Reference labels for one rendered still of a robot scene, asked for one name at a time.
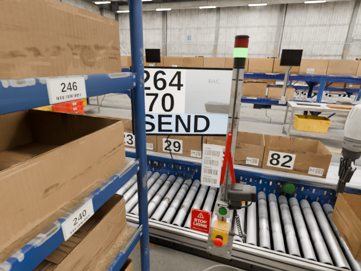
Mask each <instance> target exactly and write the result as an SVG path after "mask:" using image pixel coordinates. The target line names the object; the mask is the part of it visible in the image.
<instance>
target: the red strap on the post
mask: <svg viewBox="0 0 361 271"><path fill-rule="evenodd" d="M232 134H233V133H232V132H228V138H227V144H226V150H225V156H224V160H223V165H222V172H221V177H220V183H222V184H223V181H224V178H225V172H226V166H227V160H228V162H229V168H230V174H231V178H232V183H236V181H235V174H234V167H233V161H232V154H231V152H230V151H229V149H230V143H231V139H232Z"/></svg>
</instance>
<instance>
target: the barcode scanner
mask: <svg viewBox="0 0 361 271"><path fill-rule="evenodd" d="M226 196H227V199H228V200H230V203H231V205H229V207H228V209H229V210H239V209H242V207H241V206H242V204H244V203H245V202H251V201H252V202H256V201H257V193H256V187H255V186H250V185H244V184H242V183H231V184H229V185H228V186H227V190H226Z"/></svg>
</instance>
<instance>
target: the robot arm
mask: <svg viewBox="0 0 361 271"><path fill-rule="evenodd" d="M341 146H342V151H341V155H342V156H343V157H340V166H339V170H338V176H339V179H338V183H337V187H336V190H335V191H336V192H338V193H343V192H344V188H345V185H346V183H349V182H350V180H351V178H352V176H353V174H354V172H355V171H356V170H357V168H356V167H354V165H355V160H357V159H360V156H361V104H358V105H355V106H354V107H353V108H352V109H351V111H350V113H349V115H348V117H347V119H346V122H345V127H344V137H343V141H342V144H341Z"/></svg>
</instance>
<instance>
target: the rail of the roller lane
mask: <svg viewBox="0 0 361 271"><path fill-rule="evenodd" d="M148 220H149V236H153V237H157V238H161V239H164V240H168V241H172V242H175V243H178V244H182V245H185V246H189V247H193V248H197V249H200V250H203V251H207V238H208V234H206V233H201V232H197V231H193V230H190V229H187V228H184V227H180V226H176V225H171V224H167V223H163V222H159V221H156V220H152V219H148ZM126 221H127V222H131V223H134V224H139V216H136V215H132V214H129V213H126ZM231 258H232V259H235V260H239V261H243V262H246V263H250V264H253V265H257V266H260V267H264V268H268V269H272V270H275V271H352V270H348V269H344V268H340V267H335V266H332V265H328V264H325V263H320V262H316V261H312V260H308V259H304V258H300V257H297V256H293V255H289V254H285V253H281V252H277V251H273V250H270V249H266V248H261V247H258V246H254V245H249V244H245V243H241V242H238V241H235V240H233V247H232V254H231Z"/></svg>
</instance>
